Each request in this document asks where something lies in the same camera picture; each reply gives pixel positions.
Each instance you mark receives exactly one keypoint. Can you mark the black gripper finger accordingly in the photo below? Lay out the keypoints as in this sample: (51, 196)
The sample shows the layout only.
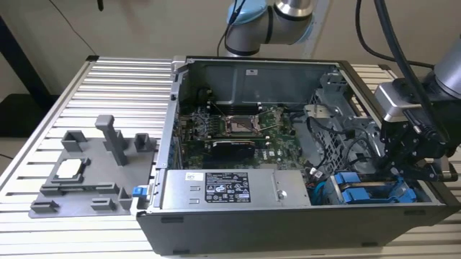
(385, 168)
(420, 171)

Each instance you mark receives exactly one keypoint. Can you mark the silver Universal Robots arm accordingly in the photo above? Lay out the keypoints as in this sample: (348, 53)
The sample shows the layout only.
(249, 35)

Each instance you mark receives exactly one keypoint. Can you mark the grey metal disk bay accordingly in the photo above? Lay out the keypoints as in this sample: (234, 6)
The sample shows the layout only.
(364, 126)

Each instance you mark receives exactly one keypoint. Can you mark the green motherboard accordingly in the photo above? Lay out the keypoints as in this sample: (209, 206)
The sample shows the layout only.
(277, 143)

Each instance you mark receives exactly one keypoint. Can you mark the open black PC case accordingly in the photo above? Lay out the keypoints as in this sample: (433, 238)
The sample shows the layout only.
(288, 229)

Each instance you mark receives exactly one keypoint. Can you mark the silver power supply unit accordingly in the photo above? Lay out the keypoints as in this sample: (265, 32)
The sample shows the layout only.
(238, 189)

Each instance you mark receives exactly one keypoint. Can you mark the black graphics card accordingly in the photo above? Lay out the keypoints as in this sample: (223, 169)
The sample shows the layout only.
(231, 149)

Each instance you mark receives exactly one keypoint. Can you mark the CPU socket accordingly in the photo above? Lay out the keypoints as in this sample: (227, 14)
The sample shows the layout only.
(239, 124)

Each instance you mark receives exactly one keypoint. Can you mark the thin metal locking lever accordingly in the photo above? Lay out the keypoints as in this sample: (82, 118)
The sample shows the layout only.
(218, 108)

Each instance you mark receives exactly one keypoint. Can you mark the blue case latch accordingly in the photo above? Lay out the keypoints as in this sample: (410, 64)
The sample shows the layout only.
(138, 191)

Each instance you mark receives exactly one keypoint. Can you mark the grey parts rack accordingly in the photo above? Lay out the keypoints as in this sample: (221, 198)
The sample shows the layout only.
(90, 172)

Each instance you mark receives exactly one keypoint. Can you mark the silver CPU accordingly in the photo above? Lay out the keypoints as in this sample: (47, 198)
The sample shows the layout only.
(68, 168)

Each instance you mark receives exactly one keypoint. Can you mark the black hanging object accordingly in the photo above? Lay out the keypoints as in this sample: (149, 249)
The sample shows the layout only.
(100, 4)

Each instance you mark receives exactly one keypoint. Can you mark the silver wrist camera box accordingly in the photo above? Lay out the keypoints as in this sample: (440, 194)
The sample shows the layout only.
(392, 99)

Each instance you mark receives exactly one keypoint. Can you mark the silver metal bracket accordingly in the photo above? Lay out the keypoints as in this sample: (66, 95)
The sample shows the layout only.
(321, 110)

